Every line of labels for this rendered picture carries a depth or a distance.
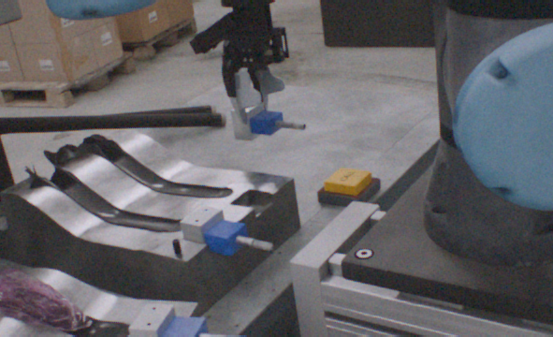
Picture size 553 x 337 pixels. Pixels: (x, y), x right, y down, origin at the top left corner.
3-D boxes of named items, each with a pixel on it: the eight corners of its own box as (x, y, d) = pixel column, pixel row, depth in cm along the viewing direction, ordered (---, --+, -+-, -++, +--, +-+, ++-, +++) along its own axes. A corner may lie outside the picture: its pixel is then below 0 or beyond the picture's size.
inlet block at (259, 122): (313, 136, 124) (310, 106, 122) (298, 147, 121) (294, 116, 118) (251, 128, 131) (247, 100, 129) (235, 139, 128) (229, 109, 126)
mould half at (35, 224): (301, 227, 117) (290, 150, 112) (199, 318, 98) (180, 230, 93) (87, 186, 145) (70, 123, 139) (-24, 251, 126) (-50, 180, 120)
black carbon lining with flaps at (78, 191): (241, 200, 113) (232, 143, 110) (174, 251, 102) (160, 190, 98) (88, 172, 133) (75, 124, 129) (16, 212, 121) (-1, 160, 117)
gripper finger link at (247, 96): (256, 128, 119) (255, 71, 117) (228, 125, 123) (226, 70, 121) (268, 126, 122) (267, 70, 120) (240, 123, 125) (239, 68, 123)
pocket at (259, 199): (277, 214, 111) (273, 193, 109) (257, 231, 107) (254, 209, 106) (253, 210, 113) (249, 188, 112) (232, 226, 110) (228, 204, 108)
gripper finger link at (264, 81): (286, 114, 126) (272, 67, 121) (258, 111, 129) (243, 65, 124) (295, 104, 128) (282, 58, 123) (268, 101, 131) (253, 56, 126)
